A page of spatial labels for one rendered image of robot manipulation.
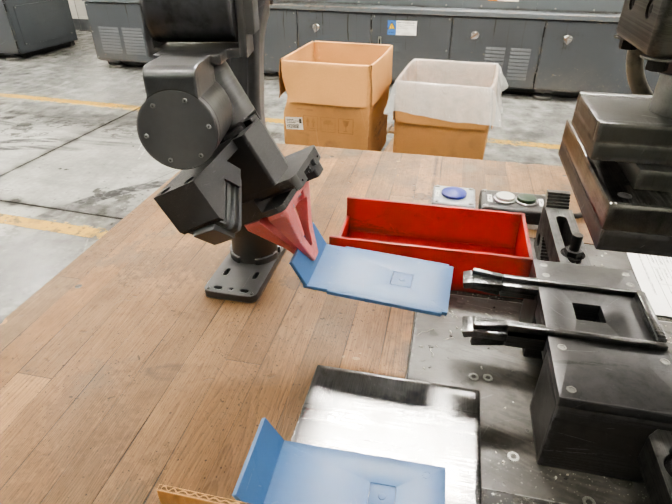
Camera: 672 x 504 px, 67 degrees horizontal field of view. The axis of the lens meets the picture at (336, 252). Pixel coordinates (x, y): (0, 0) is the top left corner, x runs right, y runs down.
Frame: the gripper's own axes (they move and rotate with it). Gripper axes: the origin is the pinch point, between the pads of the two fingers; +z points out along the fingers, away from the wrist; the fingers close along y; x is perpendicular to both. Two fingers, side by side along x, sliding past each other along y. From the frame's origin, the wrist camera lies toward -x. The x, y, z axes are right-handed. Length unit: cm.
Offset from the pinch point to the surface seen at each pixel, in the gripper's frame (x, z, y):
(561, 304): 1.3, 14.3, 20.7
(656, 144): -3.1, -2.0, 30.7
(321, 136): 206, 49, -96
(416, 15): 440, 50, -75
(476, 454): -13.4, 15.8, 12.5
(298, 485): -20.1, 8.6, 1.1
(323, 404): -11.6, 9.5, 0.1
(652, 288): 18.7, 30.1, 29.0
